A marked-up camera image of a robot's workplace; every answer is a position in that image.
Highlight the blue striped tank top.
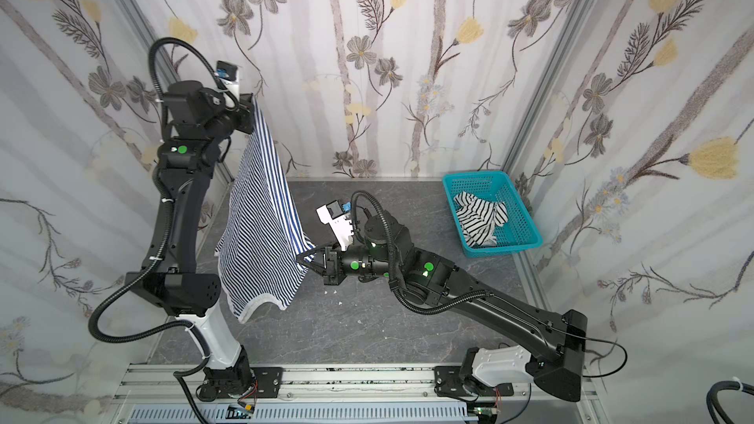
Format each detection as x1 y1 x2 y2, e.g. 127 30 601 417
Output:
215 109 313 323

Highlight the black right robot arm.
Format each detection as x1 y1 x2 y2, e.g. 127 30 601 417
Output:
296 214 587 402

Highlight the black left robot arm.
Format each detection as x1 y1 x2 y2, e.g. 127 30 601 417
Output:
123 80 311 390

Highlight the black striped tank top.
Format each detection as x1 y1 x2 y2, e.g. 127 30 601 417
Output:
453 192 509 249

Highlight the teal plastic basket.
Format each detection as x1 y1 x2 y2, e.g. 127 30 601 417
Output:
442 171 543 258

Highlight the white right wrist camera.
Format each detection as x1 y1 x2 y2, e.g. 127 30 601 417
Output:
316 200 355 251

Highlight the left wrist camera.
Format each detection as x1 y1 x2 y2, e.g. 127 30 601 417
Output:
215 61 241 98

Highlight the white vented cable duct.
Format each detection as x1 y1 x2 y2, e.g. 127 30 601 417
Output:
126 402 478 424

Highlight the aluminium corner post left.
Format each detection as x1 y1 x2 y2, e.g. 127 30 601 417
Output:
114 0 235 185

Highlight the aluminium corner post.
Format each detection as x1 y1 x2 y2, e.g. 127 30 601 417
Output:
114 0 235 185
501 0 597 174

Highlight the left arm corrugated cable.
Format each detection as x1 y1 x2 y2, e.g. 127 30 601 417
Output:
87 199 213 424

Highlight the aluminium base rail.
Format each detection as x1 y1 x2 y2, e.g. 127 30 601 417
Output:
111 361 599 404

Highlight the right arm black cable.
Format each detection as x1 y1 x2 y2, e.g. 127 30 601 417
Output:
500 323 630 424

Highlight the aluminium corner post right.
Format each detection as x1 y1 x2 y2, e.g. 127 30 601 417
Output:
501 0 597 174

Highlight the black cable bundle corner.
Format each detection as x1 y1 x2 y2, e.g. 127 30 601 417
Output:
705 377 753 424

